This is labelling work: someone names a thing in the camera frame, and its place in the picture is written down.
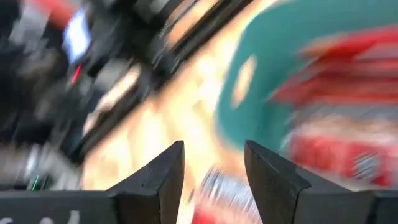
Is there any teal plastic basket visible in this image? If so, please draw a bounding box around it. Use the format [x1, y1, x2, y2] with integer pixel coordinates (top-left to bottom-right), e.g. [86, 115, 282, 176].
[216, 0, 398, 153]

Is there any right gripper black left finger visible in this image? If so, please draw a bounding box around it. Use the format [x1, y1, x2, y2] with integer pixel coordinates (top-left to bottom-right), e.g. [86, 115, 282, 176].
[0, 140, 185, 224]

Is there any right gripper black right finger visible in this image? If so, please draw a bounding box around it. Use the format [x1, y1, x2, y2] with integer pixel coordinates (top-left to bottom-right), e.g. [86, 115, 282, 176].
[244, 139, 398, 224]

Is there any red popcorn bag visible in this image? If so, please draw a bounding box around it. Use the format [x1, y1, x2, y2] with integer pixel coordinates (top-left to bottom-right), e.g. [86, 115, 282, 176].
[284, 124, 398, 189]
[297, 27, 398, 105]
[189, 167, 264, 224]

